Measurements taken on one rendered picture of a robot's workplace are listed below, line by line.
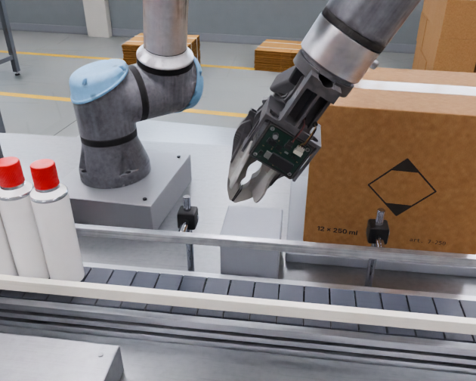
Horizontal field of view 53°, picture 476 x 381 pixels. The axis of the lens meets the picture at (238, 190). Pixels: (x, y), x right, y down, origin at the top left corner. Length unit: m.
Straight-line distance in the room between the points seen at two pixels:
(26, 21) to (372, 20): 7.02
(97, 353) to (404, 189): 0.54
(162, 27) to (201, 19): 5.29
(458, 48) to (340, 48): 3.24
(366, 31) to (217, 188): 0.69
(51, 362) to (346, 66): 0.51
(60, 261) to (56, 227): 0.06
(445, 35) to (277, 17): 2.74
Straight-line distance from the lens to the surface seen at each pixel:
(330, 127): 0.80
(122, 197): 0.98
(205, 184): 1.13
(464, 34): 3.72
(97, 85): 0.95
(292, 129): 0.51
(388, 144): 0.81
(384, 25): 0.51
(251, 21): 6.08
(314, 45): 0.51
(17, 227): 0.76
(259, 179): 0.61
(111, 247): 0.95
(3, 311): 0.83
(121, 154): 1.00
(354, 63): 0.51
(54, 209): 0.72
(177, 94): 1.02
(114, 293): 0.73
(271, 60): 4.97
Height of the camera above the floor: 1.38
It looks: 30 degrees down
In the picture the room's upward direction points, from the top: straight up
